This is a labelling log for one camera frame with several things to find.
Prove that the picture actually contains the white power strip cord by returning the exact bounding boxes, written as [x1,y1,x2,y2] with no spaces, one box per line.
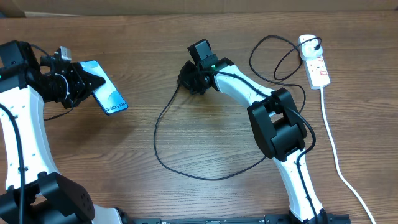
[319,86,377,224]

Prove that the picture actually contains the blue Samsung Galaxy smartphone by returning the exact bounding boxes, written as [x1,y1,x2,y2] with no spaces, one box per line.
[78,60,129,115]

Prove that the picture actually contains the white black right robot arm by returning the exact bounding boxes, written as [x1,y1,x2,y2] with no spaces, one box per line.
[177,39,328,223]

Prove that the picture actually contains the white USB charger plug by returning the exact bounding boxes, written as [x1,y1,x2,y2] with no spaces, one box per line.
[298,34,323,61]

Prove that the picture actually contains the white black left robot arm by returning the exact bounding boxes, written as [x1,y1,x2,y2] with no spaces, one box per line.
[1,40,131,224]

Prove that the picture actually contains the white power strip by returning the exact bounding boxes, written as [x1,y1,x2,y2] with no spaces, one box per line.
[304,56,331,90]

